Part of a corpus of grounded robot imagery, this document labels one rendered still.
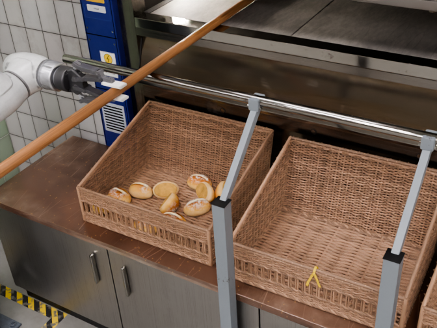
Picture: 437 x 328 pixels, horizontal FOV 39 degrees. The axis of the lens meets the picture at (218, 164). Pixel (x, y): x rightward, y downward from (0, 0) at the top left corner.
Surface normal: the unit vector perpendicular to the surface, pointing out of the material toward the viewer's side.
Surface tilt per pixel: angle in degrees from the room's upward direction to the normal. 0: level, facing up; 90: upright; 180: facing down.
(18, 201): 0
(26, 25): 90
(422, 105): 70
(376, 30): 0
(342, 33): 0
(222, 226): 90
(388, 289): 90
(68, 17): 90
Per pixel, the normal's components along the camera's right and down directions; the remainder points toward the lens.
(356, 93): -0.49, 0.18
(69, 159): -0.05, -0.83
